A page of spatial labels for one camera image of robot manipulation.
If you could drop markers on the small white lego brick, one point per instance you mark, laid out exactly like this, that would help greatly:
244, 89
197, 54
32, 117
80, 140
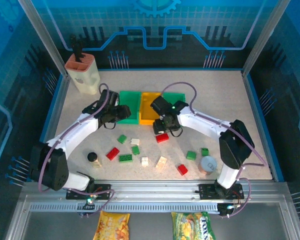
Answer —
135, 141

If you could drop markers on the green plastic bin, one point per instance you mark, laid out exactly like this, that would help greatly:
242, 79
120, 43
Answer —
177, 97
130, 100

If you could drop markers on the small controller board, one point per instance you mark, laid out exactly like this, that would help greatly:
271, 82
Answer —
90, 200
228, 207

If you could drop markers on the spice jar black lid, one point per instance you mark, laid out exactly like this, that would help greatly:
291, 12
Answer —
93, 160

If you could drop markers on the red lego brick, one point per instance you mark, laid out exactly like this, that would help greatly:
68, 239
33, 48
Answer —
112, 153
182, 169
162, 137

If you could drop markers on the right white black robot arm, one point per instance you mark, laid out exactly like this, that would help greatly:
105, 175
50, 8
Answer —
202, 122

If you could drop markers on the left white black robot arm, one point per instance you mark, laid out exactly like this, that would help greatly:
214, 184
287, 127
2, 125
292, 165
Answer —
77, 130

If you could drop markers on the silver tin can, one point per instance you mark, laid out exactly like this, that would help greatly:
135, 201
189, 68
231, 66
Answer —
208, 165

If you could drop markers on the green candy bag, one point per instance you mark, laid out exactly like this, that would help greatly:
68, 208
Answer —
190, 225

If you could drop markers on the long green lego brick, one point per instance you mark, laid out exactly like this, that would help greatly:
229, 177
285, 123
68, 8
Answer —
125, 158

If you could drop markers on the yellow snack bag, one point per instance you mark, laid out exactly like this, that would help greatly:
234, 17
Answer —
112, 225

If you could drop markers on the aluminium frame post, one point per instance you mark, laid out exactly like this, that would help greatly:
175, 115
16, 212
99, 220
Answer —
264, 37
45, 37

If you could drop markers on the long beige lego brick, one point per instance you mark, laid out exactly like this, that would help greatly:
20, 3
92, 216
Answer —
161, 162

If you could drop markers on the yellow plastic bin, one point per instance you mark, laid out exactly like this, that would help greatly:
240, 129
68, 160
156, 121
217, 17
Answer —
146, 110

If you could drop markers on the beige knife block pink top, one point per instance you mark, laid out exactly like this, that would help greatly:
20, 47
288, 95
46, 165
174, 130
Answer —
85, 77

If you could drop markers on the aluminium rail frame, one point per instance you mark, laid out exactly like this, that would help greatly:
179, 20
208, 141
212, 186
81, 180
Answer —
152, 190

